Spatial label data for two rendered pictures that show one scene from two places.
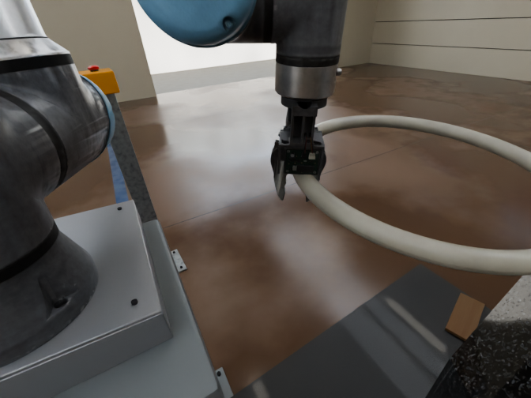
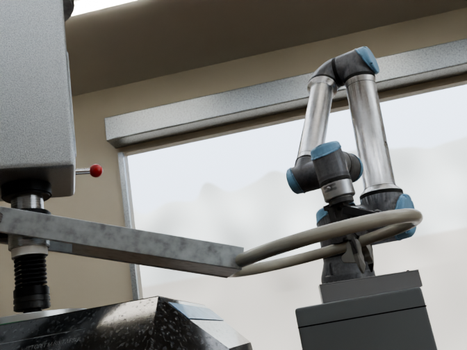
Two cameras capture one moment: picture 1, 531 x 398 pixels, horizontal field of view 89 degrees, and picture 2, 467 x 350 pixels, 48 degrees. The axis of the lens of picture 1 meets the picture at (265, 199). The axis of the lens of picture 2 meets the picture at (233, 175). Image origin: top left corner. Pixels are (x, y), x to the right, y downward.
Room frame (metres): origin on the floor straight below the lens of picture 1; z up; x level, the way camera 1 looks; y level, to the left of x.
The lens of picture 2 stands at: (0.99, -1.45, 0.79)
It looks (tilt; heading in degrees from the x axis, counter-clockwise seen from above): 17 degrees up; 123
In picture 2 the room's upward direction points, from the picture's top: 10 degrees counter-clockwise
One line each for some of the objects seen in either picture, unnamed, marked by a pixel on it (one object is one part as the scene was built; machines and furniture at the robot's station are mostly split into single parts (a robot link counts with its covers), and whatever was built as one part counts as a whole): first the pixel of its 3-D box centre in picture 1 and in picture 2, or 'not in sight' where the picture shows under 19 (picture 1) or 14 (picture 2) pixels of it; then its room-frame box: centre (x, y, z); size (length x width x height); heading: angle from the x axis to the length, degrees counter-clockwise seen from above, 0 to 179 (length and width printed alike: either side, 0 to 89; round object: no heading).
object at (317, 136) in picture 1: (301, 133); (344, 221); (0.43, -0.07, 1.05); 0.09 x 0.08 x 0.12; 173
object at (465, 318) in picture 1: (465, 316); not in sight; (0.72, -0.88, 0.02); 0.25 x 0.10 x 0.01; 134
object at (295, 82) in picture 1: (307, 79); (338, 192); (0.44, -0.07, 1.13); 0.10 x 0.09 x 0.05; 83
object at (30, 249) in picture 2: not in sight; (29, 248); (0.05, -0.81, 1.03); 0.07 x 0.07 x 0.04
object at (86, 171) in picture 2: not in sight; (86, 171); (0.07, -0.66, 1.22); 0.08 x 0.03 x 0.03; 52
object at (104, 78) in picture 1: (137, 189); not in sight; (1.17, 0.63, 0.54); 0.20 x 0.20 x 1.09; 30
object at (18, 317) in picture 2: not in sight; (33, 320); (0.05, -0.81, 0.89); 0.21 x 0.21 x 0.01
